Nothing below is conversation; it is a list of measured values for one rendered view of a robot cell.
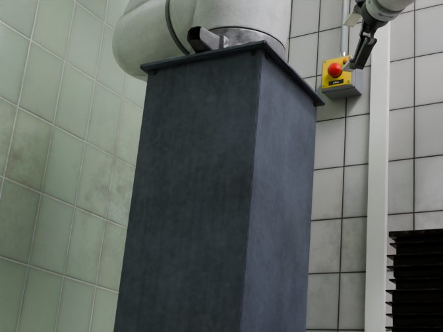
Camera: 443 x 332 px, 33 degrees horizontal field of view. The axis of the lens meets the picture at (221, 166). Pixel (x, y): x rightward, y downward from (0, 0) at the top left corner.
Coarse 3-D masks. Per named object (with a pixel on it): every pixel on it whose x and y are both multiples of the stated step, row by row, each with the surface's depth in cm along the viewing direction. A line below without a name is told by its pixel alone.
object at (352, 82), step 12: (324, 60) 216; (336, 60) 214; (324, 72) 215; (348, 72) 210; (360, 72) 214; (324, 84) 213; (336, 84) 211; (348, 84) 209; (360, 84) 213; (336, 96) 216; (348, 96) 215
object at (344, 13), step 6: (342, 0) 224; (342, 6) 223; (342, 12) 222; (342, 18) 221; (342, 24) 220; (342, 30) 220; (342, 36) 219; (342, 42) 218; (342, 48) 218; (342, 54) 217
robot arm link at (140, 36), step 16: (144, 0) 134; (160, 0) 130; (128, 16) 137; (144, 16) 132; (160, 16) 129; (128, 32) 135; (144, 32) 132; (160, 32) 129; (112, 48) 143; (128, 48) 136; (144, 48) 133; (160, 48) 131; (176, 48) 129; (128, 64) 139; (144, 80) 143
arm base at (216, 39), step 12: (192, 36) 113; (204, 36) 111; (216, 36) 113; (228, 36) 114; (240, 36) 114; (252, 36) 115; (264, 36) 115; (192, 48) 112; (204, 48) 111; (216, 48) 113; (276, 48) 117
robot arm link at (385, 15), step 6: (366, 0) 178; (372, 0) 174; (366, 6) 177; (372, 6) 175; (378, 6) 173; (372, 12) 176; (378, 12) 174; (384, 12) 173; (390, 12) 173; (396, 12) 173; (378, 18) 177; (384, 18) 176; (390, 18) 176
